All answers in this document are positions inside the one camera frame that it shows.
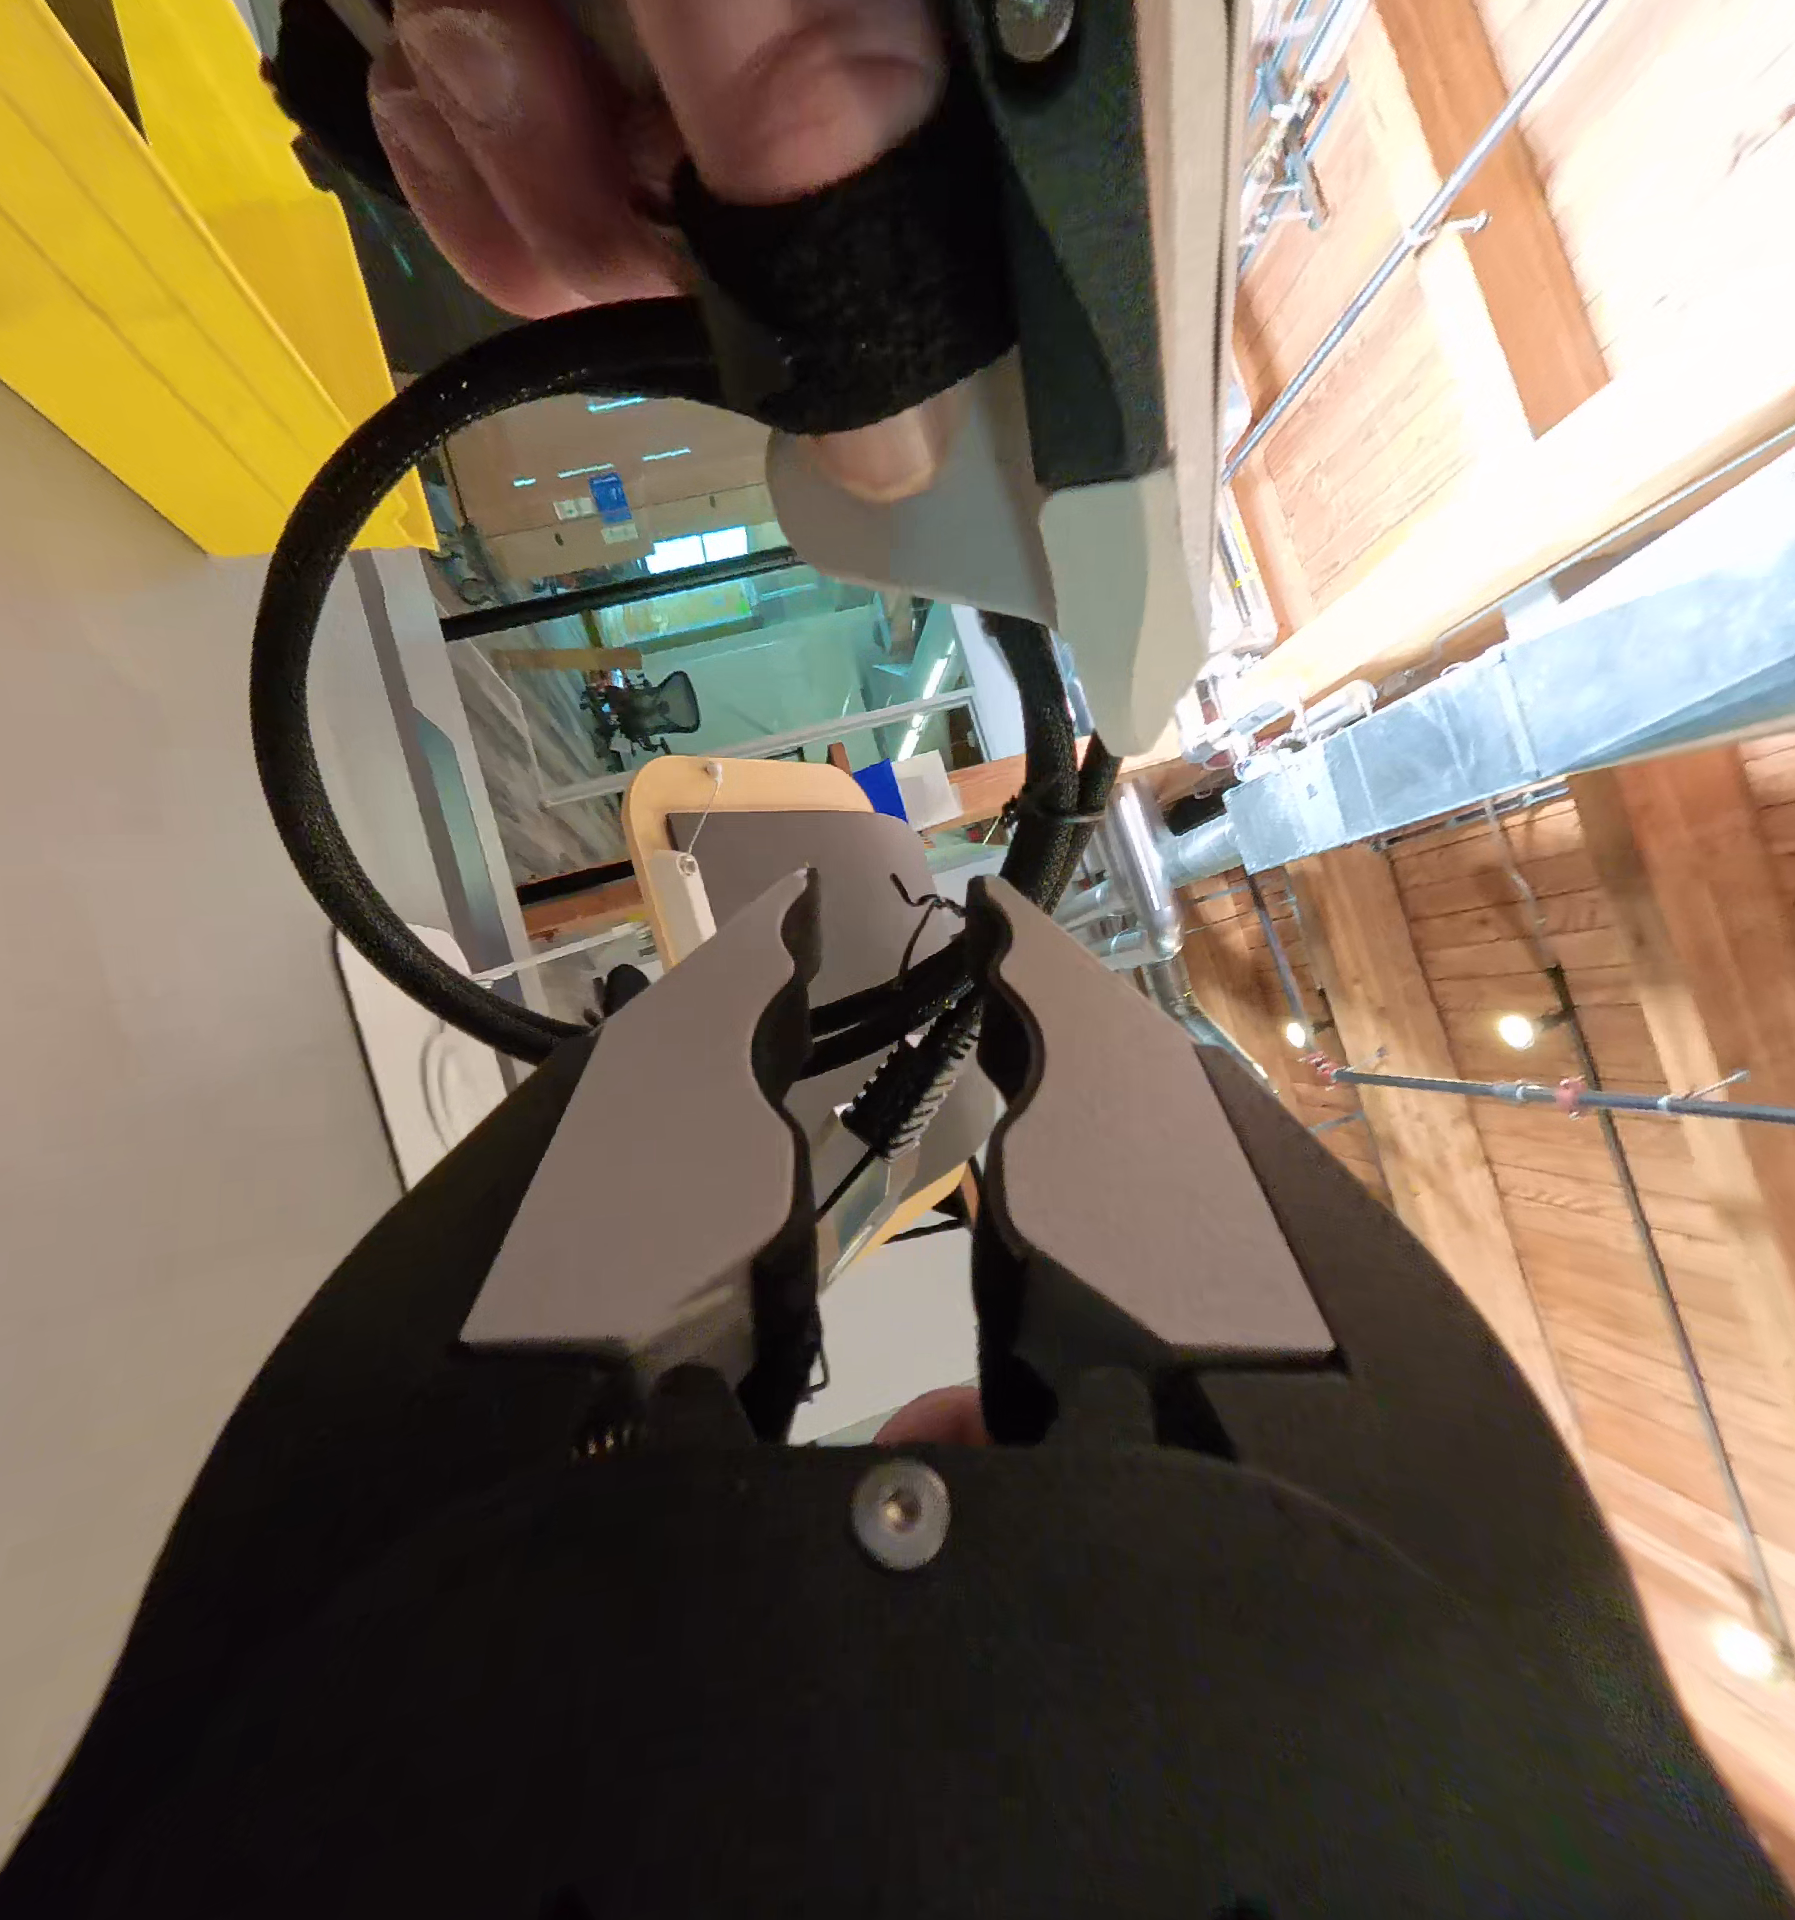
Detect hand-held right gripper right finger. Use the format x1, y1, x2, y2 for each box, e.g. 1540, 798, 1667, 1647
964, 878, 1343, 1447

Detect black mesh office chair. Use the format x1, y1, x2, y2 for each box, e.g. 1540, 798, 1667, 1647
583, 669, 706, 763

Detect smooth silver pipes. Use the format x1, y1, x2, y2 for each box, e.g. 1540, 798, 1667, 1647
1091, 782, 1260, 962

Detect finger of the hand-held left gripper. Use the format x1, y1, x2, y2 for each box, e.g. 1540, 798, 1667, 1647
1040, 0, 1255, 758

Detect wooden board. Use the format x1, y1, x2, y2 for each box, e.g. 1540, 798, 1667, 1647
619, 758, 990, 1258

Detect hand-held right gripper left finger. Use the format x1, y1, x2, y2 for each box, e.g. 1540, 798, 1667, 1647
460, 867, 824, 1447

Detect black pole with round disc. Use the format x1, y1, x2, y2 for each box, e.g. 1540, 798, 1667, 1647
440, 546, 807, 643

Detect rectangular metal duct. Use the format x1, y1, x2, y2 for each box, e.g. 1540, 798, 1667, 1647
1229, 450, 1795, 873

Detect yellow plastic bin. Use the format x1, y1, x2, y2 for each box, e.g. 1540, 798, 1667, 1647
0, 0, 444, 561

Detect black braided hdmi cable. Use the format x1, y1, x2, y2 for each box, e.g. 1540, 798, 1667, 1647
249, 307, 1123, 1165

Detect metal sprinkler pipe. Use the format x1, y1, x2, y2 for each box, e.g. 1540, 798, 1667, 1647
1314, 1062, 1795, 1133

